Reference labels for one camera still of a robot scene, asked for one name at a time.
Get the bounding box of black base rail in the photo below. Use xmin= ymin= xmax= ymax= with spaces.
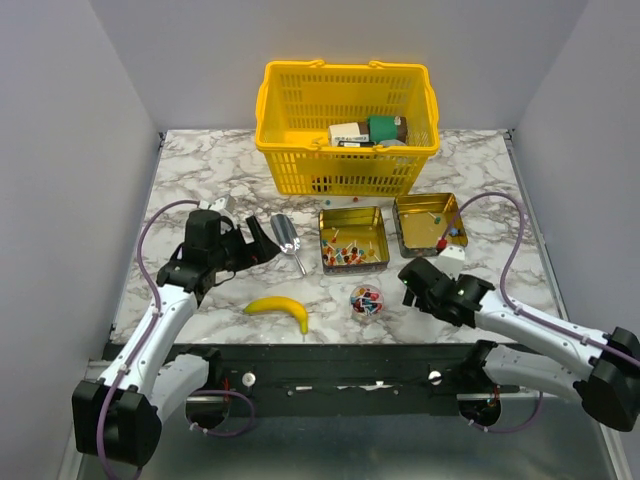
xmin=161 ymin=343 xmax=496 ymax=418

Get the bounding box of shiny metal scoop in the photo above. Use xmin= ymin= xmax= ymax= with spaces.
xmin=270 ymin=213 xmax=307 ymax=276

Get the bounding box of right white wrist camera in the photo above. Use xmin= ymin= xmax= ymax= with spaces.
xmin=434 ymin=244 xmax=466 ymax=279

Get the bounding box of gold tin lid half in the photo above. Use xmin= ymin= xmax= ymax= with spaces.
xmin=392 ymin=193 xmax=468 ymax=258

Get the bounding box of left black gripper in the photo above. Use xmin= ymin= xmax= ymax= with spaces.
xmin=210 ymin=215 xmax=281 ymax=273

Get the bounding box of yellow banana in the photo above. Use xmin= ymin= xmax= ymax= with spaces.
xmin=243 ymin=296 xmax=309 ymax=335

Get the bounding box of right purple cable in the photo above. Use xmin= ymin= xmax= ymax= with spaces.
xmin=439 ymin=192 xmax=640 ymax=434

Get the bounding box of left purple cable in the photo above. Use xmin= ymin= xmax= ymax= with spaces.
xmin=96 ymin=200 xmax=256 ymax=480

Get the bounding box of yellow plastic shopping basket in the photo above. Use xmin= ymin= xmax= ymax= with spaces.
xmin=255 ymin=60 xmax=440 ymax=197

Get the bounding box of candy tin box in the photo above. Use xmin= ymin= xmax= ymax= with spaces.
xmin=318 ymin=206 xmax=390 ymax=275

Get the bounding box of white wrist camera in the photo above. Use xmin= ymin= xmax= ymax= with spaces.
xmin=434 ymin=244 xmax=466 ymax=279
xmin=198 ymin=195 xmax=235 ymax=217

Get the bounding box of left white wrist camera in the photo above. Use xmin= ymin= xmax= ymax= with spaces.
xmin=198 ymin=195 xmax=235 ymax=217

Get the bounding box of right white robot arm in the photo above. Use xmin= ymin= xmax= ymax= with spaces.
xmin=398 ymin=258 xmax=639 ymax=432

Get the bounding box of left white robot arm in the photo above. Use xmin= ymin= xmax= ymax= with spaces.
xmin=71 ymin=207 xmax=280 ymax=468

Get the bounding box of green and brown bottle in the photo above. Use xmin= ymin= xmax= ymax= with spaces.
xmin=367 ymin=115 xmax=408 ymax=144

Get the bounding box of clear plastic jar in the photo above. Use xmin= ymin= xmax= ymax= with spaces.
xmin=349 ymin=284 xmax=384 ymax=320

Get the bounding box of white and black box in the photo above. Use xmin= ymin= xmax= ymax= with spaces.
xmin=328 ymin=122 xmax=370 ymax=147

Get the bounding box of purple cable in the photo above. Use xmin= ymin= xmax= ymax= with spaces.
xmin=439 ymin=192 xmax=640 ymax=434
xmin=96 ymin=200 xmax=256 ymax=480

